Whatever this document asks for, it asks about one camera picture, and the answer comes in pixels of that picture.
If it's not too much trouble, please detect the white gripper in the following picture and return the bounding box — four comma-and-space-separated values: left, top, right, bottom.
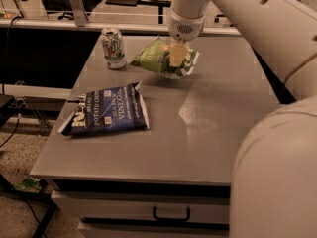
167, 8, 205, 67

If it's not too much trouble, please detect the green jalapeno chip bag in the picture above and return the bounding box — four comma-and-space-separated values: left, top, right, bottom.
129, 37, 199, 79

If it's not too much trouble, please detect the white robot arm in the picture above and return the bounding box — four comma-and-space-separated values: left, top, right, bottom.
168, 0, 317, 238

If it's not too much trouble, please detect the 7up soda can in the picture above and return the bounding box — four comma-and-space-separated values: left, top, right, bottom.
101, 28, 126, 69

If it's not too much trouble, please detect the blue sea salt vinegar chip bag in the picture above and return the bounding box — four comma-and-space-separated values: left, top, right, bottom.
58, 82, 150, 136

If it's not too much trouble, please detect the metal railing with glass panels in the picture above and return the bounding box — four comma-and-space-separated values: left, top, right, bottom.
0, 0, 242, 38

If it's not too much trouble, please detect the grey drawer cabinet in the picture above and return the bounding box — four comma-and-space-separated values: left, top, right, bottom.
52, 180, 230, 238

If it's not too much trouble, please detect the green packet on floor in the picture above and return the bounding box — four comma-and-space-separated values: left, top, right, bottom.
13, 177, 42, 194

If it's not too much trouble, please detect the black drawer handle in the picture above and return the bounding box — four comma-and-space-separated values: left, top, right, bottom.
152, 206, 191, 222

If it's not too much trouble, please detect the black cable on floor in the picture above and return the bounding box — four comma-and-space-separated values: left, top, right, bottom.
0, 15, 48, 238

